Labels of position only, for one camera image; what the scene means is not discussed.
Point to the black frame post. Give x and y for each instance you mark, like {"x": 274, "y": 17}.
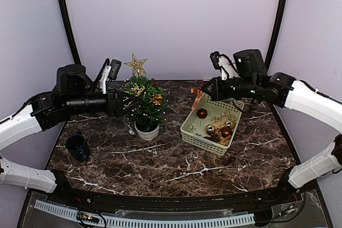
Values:
{"x": 275, "y": 32}
{"x": 68, "y": 30}

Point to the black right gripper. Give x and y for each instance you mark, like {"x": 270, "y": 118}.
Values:
{"x": 217, "y": 94}

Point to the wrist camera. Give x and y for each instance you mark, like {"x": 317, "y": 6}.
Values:
{"x": 115, "y": 67}
{"x": 214, "y": 57}

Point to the gold tinsel garland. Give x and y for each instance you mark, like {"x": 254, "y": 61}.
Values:
{"x": 219, "y": 120}

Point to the beige perforated plastic basket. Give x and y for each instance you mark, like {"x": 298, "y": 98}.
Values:
{"x": 193, "y": 128}

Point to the right black frame post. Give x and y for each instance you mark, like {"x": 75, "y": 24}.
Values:
{"x": 275, "y": 32}

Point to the gold star tree topper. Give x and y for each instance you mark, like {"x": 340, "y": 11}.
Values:
{"x": 137, "y": 66}

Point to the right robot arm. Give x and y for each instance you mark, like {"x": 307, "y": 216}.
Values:
{"x": 246, "y": 77}

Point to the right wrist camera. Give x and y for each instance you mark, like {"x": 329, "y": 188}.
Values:
{"x": 214, "y": 57}

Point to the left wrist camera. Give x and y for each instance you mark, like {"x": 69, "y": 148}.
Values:
{"x": 115, "y": 67}

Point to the left black frame post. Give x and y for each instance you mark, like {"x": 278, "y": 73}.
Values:
{"x": 68, "y": 30}

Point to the grey slotted cable duct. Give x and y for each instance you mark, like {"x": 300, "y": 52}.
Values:
{"x": 127, "y": 218}

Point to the brown ribbon cinnamon stick ornament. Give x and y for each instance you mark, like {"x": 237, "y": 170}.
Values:
{"x": 198, "y": 92}

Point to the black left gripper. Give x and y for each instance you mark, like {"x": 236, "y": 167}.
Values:
{"x": 115, "y": 104}

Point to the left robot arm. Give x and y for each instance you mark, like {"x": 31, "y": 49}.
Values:
{"x": 74, "y": 93}

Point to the brown pine cone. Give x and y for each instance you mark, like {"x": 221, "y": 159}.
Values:
{"x": 215, "y": 138}

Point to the black front table rail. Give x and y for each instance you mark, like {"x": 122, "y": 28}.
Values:
{"x": 258, "y": 201}

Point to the small green christmas tree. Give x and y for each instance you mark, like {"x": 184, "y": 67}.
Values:
{"x": 147, "y": 117}

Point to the gold bauble ornament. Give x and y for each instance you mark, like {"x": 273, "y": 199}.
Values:
{"x": 230, "y": 124}
{"x": 210, "y": 129}

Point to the gold merry christmas sign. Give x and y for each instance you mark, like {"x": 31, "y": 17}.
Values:
{"x": 137, "y": 90}

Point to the dark blue cup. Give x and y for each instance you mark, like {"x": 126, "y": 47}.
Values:
{"x": 78, "y": 147}

